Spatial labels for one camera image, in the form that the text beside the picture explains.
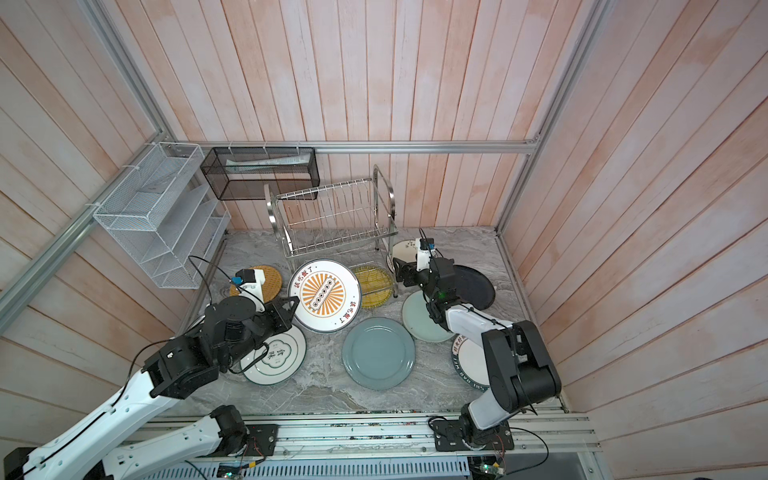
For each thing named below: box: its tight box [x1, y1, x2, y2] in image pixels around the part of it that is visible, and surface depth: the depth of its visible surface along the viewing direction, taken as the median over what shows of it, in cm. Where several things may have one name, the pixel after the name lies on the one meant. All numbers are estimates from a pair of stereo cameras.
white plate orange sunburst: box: [288, 258, 362, 333], surface depth 70 cm
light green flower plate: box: [402, 290, 454, 343], surface depth 92 cm
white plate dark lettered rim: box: [451, 333, 490, 392], surface depth 86 cm
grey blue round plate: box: [342, 317, 416, 391], surface depth 89 cm
